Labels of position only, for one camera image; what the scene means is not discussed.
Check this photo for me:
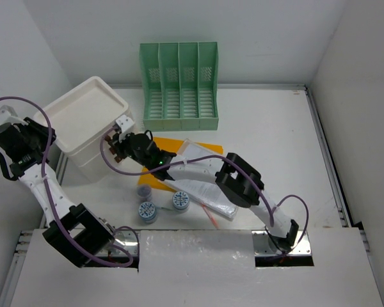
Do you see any white plastic drawer unit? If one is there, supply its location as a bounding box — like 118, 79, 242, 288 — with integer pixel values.
44, 76, 138, 182

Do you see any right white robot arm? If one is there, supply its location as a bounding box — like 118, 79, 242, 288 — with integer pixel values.
100, 128, 299, 253

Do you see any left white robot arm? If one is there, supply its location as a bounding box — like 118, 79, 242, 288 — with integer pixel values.
0, 113, 114, 267

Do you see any orange paper folder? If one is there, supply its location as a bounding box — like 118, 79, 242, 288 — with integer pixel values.
138, 137, 223, 192

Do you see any dark-lidded ink jar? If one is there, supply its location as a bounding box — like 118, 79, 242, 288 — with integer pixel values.
136, 184, 152, 202

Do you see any green-tipped white pen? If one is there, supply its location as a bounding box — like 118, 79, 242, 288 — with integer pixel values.
156, 206, 173, 211

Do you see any green four-slot file organizer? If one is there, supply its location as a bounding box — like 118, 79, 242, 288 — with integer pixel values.
139, 42, 219, 132

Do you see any clear mesh document pouch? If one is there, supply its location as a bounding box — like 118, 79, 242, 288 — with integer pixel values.
156, 138, 238, 221

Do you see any orange-tipped clear pen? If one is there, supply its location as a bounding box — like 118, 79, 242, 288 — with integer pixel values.
202, 204, 219, 230

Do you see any white front shelf board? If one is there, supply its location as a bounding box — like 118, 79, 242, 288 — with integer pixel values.
12, 228, 382, 306

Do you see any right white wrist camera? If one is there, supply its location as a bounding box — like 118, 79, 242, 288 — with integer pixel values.
115, 114, 135, 134

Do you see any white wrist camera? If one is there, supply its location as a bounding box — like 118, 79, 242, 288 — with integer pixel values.
0, 105, 27, 125
115, 114, 135, 134

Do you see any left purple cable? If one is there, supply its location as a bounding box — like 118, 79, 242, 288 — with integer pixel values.
0, 97, 140, 268

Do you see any purple cable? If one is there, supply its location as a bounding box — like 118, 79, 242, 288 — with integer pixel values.
100, 124, 310, 258
0, 97, 140, 268

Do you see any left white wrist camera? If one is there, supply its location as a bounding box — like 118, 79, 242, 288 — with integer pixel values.
0, 105, 27, 125

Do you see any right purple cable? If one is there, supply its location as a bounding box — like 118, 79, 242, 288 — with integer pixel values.
100, 124, 310, 258

